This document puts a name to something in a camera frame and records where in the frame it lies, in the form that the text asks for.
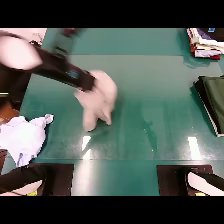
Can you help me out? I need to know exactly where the pale pink garment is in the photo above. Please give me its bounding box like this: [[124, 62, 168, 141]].
[[74, 69, 119, 133]]

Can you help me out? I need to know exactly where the black mounting plate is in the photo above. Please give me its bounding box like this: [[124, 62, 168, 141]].
[[156, 164, 215, 197], [39, 162, 75, 197]]

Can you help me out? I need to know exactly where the white garment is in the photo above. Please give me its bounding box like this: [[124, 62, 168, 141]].
[[0, 113, 55, 168]]

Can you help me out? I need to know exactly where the dark green garment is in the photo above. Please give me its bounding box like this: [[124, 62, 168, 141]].
[[190, 75, 224, 138]]

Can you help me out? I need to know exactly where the heap of clothes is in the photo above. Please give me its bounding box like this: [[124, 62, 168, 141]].
[[186, 27, 224, 61]]

